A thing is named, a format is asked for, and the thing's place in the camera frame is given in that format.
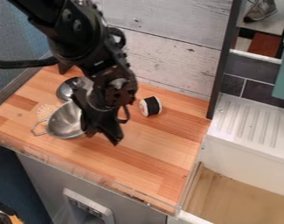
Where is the silver pot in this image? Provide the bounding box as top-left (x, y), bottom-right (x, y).
top-left (29, 100), bottom-right (89, 140)

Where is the teal box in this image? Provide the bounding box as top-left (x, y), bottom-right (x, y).
top-left (269, 17), bottom-right (284, 102)

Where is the silver lid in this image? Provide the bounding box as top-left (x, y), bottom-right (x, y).
top-left (55, 76), bottom-right (95, 103)

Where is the beige round toy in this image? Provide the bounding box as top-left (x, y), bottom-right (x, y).
top-left (35, 103), bottom-right (60, 120)

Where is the person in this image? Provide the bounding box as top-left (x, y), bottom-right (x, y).
top-left (241, 0), bottom-right (280, 24)

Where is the black cable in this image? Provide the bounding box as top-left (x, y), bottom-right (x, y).
top-left (0, 55), bottom-right (60, 70)

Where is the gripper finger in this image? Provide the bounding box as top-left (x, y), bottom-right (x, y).
top-left (97, 115), bottom-right (126, 147)
top-left (80, 115), bottom-right (101, 139)

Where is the toy sushi roll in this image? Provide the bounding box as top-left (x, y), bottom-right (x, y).
top-left (137, 95), bottom-right (164, 118)

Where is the dark metal post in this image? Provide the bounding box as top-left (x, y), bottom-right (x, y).
top-left (204, 0), bottom-right (244, 120)

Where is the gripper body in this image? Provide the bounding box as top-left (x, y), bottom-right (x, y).
top-left (70, 61), bottom-right (140, 120)

